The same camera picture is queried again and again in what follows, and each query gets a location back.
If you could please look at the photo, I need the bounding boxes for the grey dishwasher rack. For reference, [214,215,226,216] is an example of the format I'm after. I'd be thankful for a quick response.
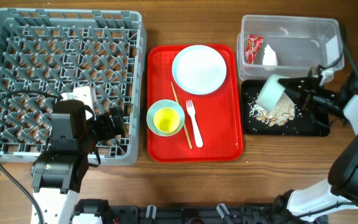
[0,8,147,166]

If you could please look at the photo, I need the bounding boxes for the clear plastic bin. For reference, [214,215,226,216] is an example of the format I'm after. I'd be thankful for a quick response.
[237,15,344,80]

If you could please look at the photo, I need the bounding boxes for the light blue bowl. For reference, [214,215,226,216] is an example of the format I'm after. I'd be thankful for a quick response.
[146,100,185,137]

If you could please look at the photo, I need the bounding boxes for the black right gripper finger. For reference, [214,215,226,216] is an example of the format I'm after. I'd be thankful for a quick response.
[278,77,311,93]
[286,90,311,109]

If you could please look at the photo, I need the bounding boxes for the white tissue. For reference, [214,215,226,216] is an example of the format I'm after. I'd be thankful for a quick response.
[262,44,278,66]

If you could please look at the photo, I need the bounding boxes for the red plastic tray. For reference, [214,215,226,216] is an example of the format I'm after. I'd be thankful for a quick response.
[147,44,244,162]

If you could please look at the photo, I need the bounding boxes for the black plastic bin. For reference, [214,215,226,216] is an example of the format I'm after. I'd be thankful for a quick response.
[241,80,330,137]

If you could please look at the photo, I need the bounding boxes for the mint green cup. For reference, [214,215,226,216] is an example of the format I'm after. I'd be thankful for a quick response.
[256,75,287,112]

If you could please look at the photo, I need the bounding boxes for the rice and peanut shells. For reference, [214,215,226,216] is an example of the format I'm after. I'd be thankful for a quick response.
[249,93,295,127]

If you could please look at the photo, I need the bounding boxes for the light blue plate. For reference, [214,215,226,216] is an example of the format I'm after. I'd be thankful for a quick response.
[172,45,227,95]

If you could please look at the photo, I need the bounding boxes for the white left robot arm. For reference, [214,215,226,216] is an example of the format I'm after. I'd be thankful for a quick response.
[31,100,125,223]

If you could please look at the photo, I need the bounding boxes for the yellow plastic cup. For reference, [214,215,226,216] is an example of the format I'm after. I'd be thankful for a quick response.
[154,108,180,135]

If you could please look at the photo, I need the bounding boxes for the wooden chopstick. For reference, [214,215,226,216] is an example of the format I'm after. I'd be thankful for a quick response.
[170,82,193,149]

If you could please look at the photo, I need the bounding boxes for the white plastic fork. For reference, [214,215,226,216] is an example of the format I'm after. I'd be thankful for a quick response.
[186,100,203,147]

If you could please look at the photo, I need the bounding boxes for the red snack wrapper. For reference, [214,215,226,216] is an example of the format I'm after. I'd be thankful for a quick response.
[245,35,264,64]

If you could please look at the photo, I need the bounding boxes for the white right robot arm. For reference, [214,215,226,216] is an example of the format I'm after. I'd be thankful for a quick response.
[260,71,358,223]

